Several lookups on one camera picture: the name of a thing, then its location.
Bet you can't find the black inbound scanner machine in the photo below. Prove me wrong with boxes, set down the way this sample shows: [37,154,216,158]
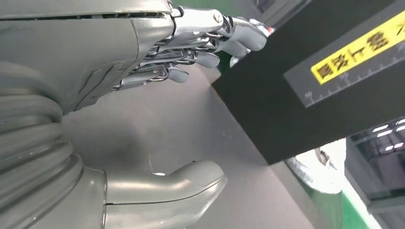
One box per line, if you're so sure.
[62,0,405,229]

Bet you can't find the crumpled grey parcel bag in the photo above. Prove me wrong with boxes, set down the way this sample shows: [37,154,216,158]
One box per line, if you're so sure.
[286,139,348,196]

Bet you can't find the green conveyor belt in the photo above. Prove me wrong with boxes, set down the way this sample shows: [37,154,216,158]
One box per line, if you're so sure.
[341,189,373,229]

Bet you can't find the grey window frame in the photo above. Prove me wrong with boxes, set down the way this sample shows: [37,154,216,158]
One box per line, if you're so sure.
[344,117,405,229]

